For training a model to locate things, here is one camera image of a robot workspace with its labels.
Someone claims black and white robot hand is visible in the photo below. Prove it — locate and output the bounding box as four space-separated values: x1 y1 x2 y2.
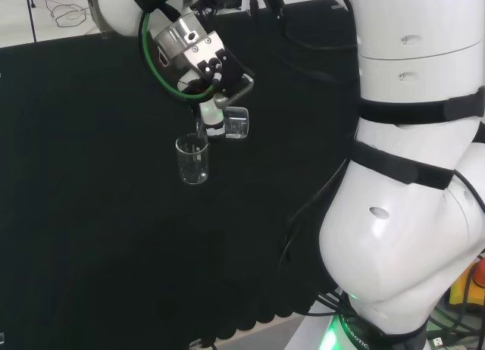
177 30 256 143

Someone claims clear graduated glass beaker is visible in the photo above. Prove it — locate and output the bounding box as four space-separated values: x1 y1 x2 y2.
194 106 250 141

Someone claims black bench cloth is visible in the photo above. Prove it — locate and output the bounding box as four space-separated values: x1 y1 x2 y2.
0 0 361 350

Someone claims black tripod leg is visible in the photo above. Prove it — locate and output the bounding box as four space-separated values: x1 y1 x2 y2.
24 0 38 43

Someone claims yellow stop button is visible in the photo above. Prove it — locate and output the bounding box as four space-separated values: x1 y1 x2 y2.
449 257 485 314

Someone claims thin black floor cable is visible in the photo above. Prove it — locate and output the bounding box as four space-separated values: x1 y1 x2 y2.
37 0 92 29

